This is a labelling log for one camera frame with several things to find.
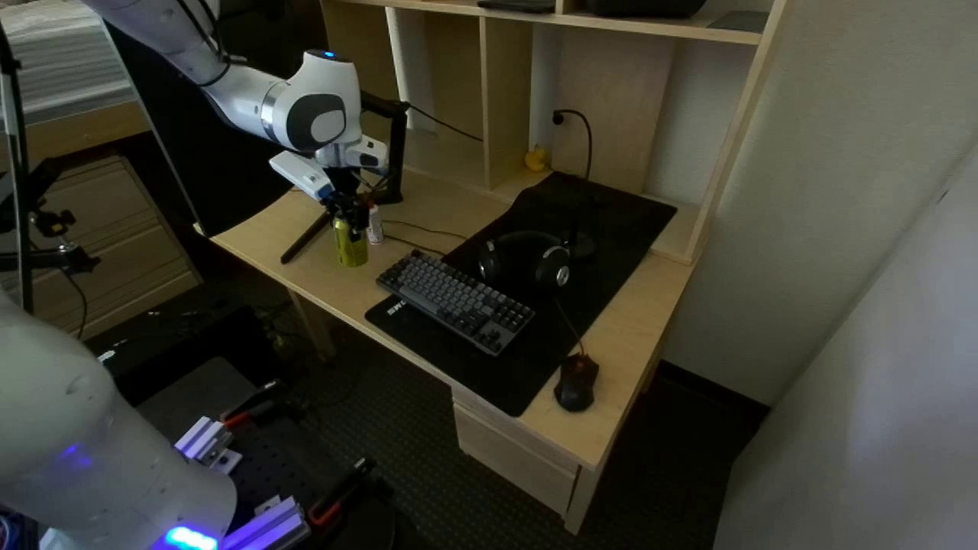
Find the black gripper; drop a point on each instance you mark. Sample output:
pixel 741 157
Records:
pixel 349 186

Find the yellow drink can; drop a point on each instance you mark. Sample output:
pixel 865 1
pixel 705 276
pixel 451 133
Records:
pixel 352 247

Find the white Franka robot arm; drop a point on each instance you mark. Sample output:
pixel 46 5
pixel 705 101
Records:
pixel 306 101

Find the black monitor stand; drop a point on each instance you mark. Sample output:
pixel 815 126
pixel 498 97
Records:
pixel 400 142

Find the grey black keyboard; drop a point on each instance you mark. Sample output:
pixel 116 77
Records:
pixel 461 304

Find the black monitor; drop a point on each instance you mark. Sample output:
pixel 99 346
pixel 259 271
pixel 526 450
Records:
pixel 195 155

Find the small yellow object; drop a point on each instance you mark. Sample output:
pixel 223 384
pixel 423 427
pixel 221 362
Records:
pixel 537 161

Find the black silver headphones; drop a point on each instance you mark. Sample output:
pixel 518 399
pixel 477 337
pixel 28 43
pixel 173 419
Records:
pixel 550 268

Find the wooden side cabinet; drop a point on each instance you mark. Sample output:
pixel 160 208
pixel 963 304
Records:
pixel 122 253

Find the black desk mat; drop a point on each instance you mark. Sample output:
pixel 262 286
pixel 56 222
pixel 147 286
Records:
pixel 600 218

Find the flat black device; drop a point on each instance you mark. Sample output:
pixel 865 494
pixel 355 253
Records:
pixel 518 5

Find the wooden desk drawer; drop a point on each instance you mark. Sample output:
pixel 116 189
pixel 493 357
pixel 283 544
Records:
pixel 509 448

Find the black mouse red accents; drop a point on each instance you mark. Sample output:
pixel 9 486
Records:
pixel 576 387

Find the wooden shelf hutch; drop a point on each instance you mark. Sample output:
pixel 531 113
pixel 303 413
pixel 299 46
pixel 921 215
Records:
pixel 622 81

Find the grey ribbed panel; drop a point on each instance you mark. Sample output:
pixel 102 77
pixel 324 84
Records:
pixel 56 51

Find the black tripod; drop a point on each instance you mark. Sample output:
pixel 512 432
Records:
pixel 15 155

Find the black pouch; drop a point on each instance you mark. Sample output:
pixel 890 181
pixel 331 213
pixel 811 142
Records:
pixel 643 6

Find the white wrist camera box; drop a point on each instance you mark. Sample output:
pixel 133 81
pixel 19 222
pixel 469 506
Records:
pixel 301 174

